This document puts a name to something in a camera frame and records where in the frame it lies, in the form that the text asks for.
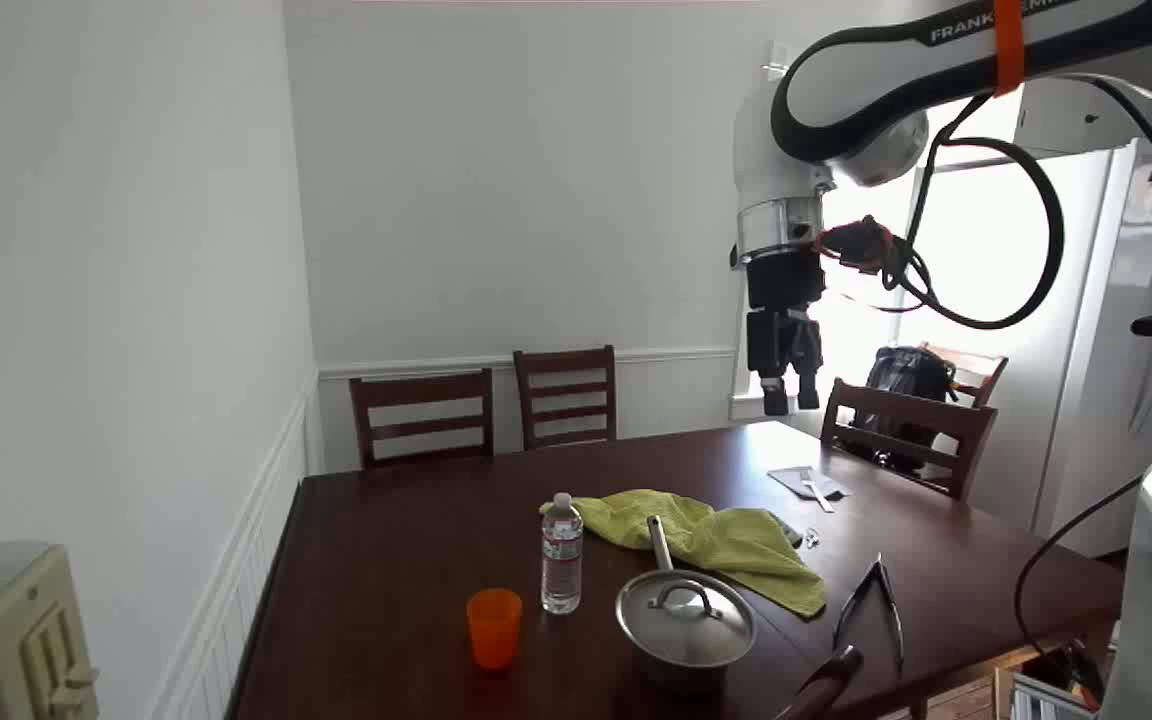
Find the black bag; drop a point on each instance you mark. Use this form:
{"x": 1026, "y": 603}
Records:
{"x": 910, "y": 373}

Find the white refrigerator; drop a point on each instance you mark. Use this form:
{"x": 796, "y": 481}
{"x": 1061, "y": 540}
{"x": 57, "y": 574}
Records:
{"x": 1138, "y": 347}

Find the white paper packet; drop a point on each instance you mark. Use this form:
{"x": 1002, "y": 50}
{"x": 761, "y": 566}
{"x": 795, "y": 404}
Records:
{"x": 803, "y": 481}

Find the clear plastic water bottle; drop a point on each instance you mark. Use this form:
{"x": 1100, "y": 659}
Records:
{"x": 563, "y": 562}

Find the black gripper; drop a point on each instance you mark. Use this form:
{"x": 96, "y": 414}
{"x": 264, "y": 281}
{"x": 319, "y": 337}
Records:
{"x": 784, "y": 314}

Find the metal kitchen tongs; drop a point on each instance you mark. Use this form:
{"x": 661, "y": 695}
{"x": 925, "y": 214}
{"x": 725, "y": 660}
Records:
{"x": 881, "y": 574}

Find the beige wall switch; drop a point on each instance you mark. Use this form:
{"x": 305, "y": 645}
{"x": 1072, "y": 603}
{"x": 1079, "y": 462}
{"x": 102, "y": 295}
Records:
{"x": 19, "y": 645}

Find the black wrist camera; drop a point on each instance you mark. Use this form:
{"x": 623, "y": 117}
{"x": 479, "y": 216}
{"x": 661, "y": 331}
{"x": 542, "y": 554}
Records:
{"x": 860, "y": 247}

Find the bright window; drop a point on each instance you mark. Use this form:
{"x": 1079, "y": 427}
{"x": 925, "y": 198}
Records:
{"x": 978, "y": 214}

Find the silver pot lid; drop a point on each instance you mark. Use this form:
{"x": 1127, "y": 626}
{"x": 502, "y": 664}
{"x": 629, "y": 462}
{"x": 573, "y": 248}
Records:
{"x": 700, "y": 626}

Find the lime green towel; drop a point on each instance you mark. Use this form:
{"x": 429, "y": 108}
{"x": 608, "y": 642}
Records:
{"x": 737, "y": 546}

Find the orange plastic cup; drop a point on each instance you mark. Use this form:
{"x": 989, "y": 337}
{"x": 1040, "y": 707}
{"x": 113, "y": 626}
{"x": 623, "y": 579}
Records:
{"x": 495, "y": 633}

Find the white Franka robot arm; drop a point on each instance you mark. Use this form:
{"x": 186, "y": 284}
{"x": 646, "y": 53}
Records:
{"x": 761, "y": 147}

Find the small white paper scrap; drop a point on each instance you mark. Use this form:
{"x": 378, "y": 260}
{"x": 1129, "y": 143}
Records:
{"x": 804, "y": 539}

